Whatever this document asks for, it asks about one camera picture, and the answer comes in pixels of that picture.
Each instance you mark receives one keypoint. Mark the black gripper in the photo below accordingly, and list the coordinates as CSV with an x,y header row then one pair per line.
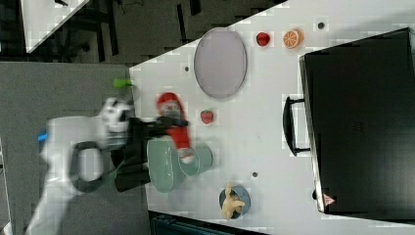
x,y
131,158

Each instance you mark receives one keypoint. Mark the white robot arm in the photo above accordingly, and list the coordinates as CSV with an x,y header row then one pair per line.
x,y
85,153

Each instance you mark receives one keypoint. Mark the green strainer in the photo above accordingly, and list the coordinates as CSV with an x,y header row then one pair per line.
x,y
163,162

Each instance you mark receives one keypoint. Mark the green mug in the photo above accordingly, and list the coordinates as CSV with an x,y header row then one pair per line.
x,y
195,160

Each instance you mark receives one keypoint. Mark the green object at table edge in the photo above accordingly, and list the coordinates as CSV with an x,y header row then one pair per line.
x,y
122,83

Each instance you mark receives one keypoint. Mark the red strawberry mid table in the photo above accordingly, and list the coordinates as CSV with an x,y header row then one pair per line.
x,y
207,116

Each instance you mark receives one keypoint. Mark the peeled banana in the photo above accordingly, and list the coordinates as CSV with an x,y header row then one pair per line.
x,y
230,204

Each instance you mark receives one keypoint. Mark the blue bowl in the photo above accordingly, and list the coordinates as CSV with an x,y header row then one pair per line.
x,y
239,193

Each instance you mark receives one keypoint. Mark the grey round plate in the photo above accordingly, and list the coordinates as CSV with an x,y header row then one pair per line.
x,y
220,63

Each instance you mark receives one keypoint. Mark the red strawberry near plate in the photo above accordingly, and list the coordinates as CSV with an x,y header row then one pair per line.
x,y
262,39

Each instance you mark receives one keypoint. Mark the orange slice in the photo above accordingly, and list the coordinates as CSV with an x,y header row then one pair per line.
x,y
292,39

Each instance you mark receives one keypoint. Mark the black toaster oven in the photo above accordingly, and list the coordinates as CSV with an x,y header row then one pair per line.
x,y
359,109

